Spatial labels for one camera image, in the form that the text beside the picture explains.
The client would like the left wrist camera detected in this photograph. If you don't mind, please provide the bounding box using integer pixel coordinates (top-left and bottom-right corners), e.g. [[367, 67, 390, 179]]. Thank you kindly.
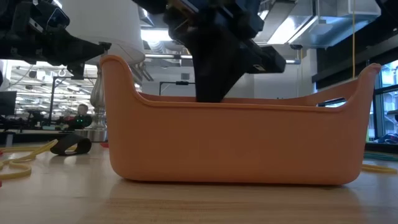
[[29, 6, 71, 34]]

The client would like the silver ceiling duct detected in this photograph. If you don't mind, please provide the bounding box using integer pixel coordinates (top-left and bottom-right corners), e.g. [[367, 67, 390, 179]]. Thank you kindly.
[[253, 0, 382, 50]]

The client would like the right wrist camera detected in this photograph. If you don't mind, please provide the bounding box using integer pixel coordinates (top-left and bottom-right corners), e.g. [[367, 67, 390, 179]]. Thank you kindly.
[[247, 45, 287, 75]]

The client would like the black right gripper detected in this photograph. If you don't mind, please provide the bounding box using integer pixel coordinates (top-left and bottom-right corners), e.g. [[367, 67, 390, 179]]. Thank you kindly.
[[132, 0, 268, 104]]

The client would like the ceiling light tube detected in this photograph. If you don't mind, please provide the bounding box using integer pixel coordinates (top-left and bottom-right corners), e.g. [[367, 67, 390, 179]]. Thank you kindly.
[[144, 53, 302, 65]]

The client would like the yellow cable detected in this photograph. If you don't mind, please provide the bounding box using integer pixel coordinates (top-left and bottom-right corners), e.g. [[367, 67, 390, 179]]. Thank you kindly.
[[0, 139, 59, 180]]

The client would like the black computer monitor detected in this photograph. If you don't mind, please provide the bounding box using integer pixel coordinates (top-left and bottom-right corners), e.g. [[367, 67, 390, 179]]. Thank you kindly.
[[0, 90, 17, 117]]

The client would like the person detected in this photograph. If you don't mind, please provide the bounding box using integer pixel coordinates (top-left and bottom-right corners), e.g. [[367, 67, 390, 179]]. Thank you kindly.
[[66, 103, 93, 131]]

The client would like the black metal stand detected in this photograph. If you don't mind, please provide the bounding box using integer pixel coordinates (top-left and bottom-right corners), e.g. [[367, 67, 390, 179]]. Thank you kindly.
[[48, 75, 98, 127]]

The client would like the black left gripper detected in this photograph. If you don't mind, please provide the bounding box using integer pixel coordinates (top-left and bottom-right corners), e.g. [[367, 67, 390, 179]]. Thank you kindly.
[[0, 0, 106, 80]]

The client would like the orange plastic bin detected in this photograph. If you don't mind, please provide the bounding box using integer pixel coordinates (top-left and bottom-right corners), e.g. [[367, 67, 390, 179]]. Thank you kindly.
[[99, 54, 382, 187]]

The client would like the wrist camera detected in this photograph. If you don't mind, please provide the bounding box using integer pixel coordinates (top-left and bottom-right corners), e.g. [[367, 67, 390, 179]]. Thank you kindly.
[[29, 6, 71, 34], [247, 45, 287, 75]]

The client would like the dark background desk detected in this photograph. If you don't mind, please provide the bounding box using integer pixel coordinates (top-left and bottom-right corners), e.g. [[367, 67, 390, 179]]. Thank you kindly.
[[0, 129, 77, 146]]

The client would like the blue rubber band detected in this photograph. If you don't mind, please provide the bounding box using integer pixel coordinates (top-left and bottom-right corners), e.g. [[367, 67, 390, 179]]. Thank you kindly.
[[363, 151, 398, 162]]

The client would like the white table lamp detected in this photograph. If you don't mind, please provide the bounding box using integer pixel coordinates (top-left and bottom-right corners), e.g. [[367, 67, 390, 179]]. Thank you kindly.
[[60, 0, 146, 143]]

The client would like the yellow-green rubber band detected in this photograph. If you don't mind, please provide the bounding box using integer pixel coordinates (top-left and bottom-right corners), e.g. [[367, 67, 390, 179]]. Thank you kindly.
[[361, 164, 398, 174]]

